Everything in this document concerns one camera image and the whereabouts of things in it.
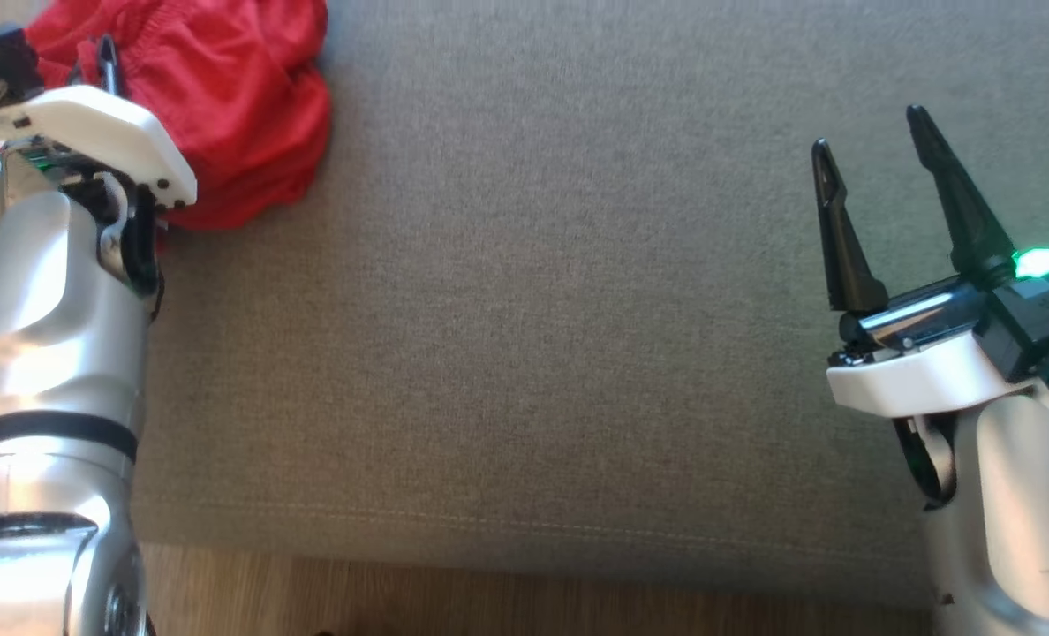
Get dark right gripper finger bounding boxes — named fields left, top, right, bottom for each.
left=906, top=104, right=1018, bottom=285
left=811, top=138, right=889, bottom=314

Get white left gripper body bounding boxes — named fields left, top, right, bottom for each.
left=0, top=85, right=198, bottom=212

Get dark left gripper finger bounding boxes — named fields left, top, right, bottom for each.
left=92, top=34, right=126, bottom=98

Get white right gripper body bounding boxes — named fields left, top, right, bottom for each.
left=825, top=278, right=1049, bottom=418

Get red shorts with white hem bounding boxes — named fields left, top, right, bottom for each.
left=23, top=0, right=333, bottom=232

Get large grey fabric ottoman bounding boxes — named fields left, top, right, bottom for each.
left=127, top=0, right=1049, bottom=610

